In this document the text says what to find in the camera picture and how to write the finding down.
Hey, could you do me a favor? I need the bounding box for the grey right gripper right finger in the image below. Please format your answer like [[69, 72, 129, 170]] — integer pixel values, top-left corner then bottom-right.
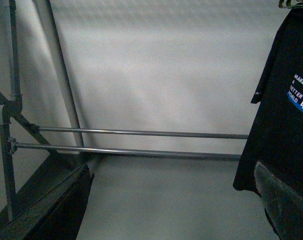
[[254, 161, 303, 240]]

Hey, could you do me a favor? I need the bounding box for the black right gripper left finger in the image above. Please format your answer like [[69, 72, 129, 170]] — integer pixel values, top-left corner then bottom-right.
[[0, 164, 92, 240]]

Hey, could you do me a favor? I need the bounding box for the grey metal rack frame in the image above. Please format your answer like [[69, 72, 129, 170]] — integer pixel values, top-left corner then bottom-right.
[[0, 0, 80, 221]]

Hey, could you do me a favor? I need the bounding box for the black printed t-shirt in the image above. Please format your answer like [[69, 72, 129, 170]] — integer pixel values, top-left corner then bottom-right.
[[233, 8, 303, 192]]

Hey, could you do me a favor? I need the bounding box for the green clothes hanger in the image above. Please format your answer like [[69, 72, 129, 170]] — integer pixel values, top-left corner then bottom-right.
[[278, 0, 303, 9]]

